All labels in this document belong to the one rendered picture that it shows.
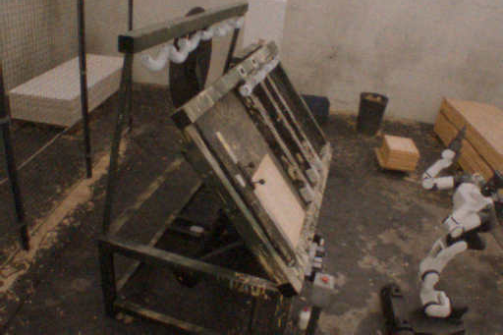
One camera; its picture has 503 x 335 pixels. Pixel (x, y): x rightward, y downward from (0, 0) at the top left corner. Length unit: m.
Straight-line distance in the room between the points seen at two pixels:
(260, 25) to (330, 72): 2.15
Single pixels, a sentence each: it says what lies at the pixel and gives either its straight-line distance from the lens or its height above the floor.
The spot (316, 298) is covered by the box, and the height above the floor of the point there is 0.83.
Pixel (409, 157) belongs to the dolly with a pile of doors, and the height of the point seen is 0.32.
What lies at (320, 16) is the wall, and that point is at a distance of 7.80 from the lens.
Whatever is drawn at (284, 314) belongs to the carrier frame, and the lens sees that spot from 2.77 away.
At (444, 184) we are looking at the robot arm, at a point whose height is 1.28.
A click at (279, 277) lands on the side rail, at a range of 2.56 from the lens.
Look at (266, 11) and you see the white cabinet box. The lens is 6.38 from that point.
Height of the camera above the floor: 2.65
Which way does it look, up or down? 26 degrees down
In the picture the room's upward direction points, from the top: 7 degrees clockwise
